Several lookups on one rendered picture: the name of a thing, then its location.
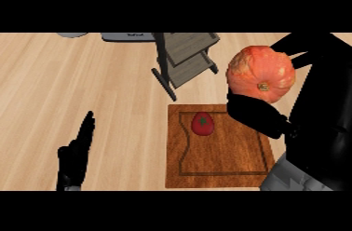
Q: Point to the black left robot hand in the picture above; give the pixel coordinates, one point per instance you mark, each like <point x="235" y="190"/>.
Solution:
<point x="77" y="147"/>

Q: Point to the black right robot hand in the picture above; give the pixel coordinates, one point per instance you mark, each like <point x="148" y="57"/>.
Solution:
<point x="321" y="116"/>

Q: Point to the orange squash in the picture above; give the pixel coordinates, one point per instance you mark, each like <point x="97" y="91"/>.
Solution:
<point x="260" y="74"/>

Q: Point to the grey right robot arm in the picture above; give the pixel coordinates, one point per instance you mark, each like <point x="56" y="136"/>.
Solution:
<point x="293" y="179"/>

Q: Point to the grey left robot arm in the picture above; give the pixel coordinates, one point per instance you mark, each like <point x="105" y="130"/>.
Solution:
<point x="72" y="187"/>

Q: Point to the brown wooden cutting board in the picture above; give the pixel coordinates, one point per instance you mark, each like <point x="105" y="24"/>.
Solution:
<point x="219" y="147"/>

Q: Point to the grey tiered basket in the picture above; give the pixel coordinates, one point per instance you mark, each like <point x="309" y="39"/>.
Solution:
<point x="185" y="59"/>

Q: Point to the red tomato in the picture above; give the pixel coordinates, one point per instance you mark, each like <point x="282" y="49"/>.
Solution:
<point x="202" y="124"/>

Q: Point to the grey round object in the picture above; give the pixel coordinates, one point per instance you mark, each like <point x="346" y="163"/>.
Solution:
<point x="71" y="34"/>

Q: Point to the grey flat appliance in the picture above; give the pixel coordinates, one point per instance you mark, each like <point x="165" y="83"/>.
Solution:
<point x="127" y="36"/>

